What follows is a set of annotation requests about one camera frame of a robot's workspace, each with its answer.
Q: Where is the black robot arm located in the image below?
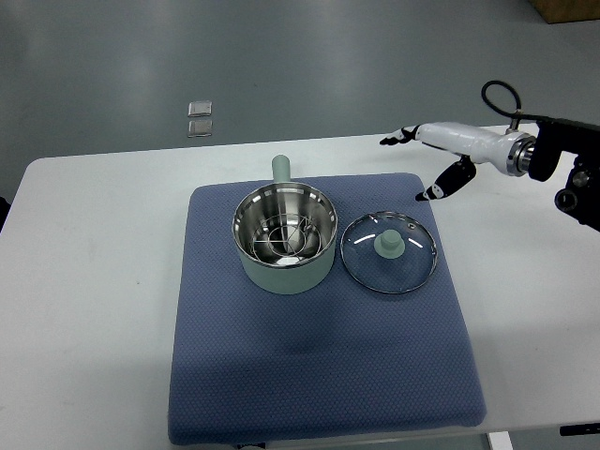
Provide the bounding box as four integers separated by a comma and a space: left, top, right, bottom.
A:
528, 117, 599, 231

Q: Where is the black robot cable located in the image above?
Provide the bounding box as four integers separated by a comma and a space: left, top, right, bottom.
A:
480, 80, 545, 131

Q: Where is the white table leg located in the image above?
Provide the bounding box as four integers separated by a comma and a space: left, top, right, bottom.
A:
487, 431, 514, 450

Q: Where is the brown cardboard box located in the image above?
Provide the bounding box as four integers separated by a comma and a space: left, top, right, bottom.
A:
530, 0, 599, 24

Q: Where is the glass lid green knob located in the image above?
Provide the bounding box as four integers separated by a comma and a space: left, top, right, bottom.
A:
340, 211, 438, 294

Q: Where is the wire steaming rack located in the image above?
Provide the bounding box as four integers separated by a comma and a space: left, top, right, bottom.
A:
251, 213, 322, 262

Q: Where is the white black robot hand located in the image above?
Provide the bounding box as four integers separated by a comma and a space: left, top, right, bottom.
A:
380, 122, 535, 202

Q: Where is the black object table edge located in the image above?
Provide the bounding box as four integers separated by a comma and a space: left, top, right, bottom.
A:
560, 423, 600, 437

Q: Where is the green pot steel interior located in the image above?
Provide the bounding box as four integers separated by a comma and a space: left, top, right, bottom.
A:
232, 155, 338, 295

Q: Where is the upper metal floor plate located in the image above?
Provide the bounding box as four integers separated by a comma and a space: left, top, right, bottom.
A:
187, 100, 213, 117

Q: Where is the blue textured mat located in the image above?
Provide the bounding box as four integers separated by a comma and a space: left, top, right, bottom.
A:
168, 181, 487, 445

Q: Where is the dark object left edge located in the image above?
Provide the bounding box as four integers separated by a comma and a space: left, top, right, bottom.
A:
0, 197, 10, 230

